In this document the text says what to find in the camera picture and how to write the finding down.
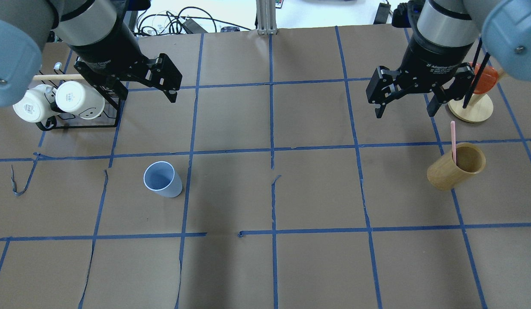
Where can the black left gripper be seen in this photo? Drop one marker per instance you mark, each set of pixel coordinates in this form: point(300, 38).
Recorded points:
point(112, 48)

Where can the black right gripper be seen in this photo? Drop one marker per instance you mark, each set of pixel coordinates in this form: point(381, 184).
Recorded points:
point(432, 59)

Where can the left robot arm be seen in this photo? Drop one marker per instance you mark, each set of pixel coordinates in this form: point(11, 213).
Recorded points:
point(24, 29)

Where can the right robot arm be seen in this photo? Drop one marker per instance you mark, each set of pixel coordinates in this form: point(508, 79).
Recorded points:
point(443, 33)

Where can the orange translucent cup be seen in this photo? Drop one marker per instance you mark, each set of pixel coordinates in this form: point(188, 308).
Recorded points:
point(487, 80)

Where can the blue plastic cup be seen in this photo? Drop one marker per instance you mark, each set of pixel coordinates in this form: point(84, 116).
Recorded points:
point(162, 178)

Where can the pink chopstick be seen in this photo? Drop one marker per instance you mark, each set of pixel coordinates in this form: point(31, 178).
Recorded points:
point(453, 140)

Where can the black thin rod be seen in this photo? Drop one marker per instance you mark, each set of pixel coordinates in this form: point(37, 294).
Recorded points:
point(479, 73)

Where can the wooden round stand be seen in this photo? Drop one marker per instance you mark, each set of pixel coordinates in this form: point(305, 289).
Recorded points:
point(479, 109)

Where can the white smiley mug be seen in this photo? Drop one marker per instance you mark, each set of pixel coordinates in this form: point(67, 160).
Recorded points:
point(79, 99)

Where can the wooden rod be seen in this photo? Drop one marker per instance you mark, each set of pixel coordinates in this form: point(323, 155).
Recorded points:
point(58, 77)

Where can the black power adapter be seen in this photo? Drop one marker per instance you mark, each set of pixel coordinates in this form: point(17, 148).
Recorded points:
point(382, 13)

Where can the bamboo chopstick holder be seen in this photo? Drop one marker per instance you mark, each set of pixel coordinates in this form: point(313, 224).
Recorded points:
point(447, 173)

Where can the white mug left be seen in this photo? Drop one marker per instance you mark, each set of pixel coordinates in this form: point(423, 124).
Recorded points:
point(36, 104)

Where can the black wire mug rack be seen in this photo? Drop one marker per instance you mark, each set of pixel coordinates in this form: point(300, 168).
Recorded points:
point(114, 92)

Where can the aluminium frame post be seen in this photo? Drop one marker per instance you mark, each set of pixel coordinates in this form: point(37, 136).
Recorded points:
point(266, 17)

